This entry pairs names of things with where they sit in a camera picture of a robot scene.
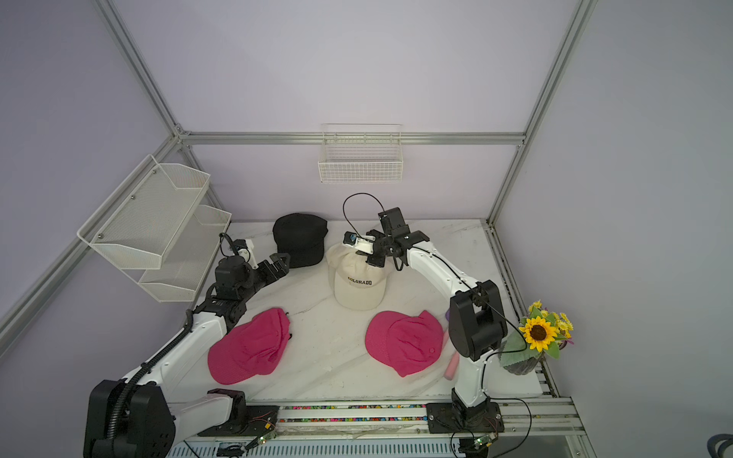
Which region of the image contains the sunflower bouquet in pot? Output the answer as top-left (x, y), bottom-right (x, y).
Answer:
top-left (498, 301), bottom-right (575, 376)

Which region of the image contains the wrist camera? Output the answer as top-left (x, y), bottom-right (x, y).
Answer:
top-left (343, 231), bottom-right (375, 255)
top-left (231, 239), bottom-right (257, 269)

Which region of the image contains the white wire wall basket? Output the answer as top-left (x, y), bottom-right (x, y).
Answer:
top-left (318, 123), bottom-right (404, 184)

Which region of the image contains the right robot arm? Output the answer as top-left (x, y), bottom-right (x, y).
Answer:
top-left (361, 207), bottom-right (508, 411)

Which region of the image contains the aluminium front rail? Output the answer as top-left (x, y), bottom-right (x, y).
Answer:
top-left (145, 397), bottom-right (597, 458)

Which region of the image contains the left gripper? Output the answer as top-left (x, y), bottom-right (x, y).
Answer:
top-left (239, 253), bottom-right (288, 303)

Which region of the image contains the aluminium cage frame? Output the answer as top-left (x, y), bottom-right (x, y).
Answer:
top-left (1, 1), bottom-right (587, 457)

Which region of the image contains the magenta cap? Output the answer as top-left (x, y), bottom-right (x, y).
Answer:
top-left (207, 308), bottom-right (291, 385)
top-left (365, 311), bottom-right (444, 378)

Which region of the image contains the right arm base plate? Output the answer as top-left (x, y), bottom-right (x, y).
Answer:
top-left (426, 402), bottom-right (505, 435)

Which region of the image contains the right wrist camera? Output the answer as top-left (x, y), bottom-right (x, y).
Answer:
top-left (343, 231), bottom-right (375, 255)

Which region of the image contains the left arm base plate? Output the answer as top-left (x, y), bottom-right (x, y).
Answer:
top-left (198, 405), bottom-right (280, 437)

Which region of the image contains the plain black cap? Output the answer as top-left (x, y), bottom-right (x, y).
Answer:
top-left (272, 213), bottom-right (328, 269)

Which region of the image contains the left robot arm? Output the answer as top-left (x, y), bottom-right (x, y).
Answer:
top-left (83, 253), bottom-right (290, 457)

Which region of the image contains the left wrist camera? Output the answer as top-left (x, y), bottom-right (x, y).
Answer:
top-left (231, 239), bottom-right (257, 269)

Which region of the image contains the white two-tier mesh shelf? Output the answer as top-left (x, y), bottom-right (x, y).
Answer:
top-left (77, 156), bottom-right (231, 303)

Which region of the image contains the cream Colorado cap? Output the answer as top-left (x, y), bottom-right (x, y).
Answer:
top-left (326, 244), bottom-right (387, 311)

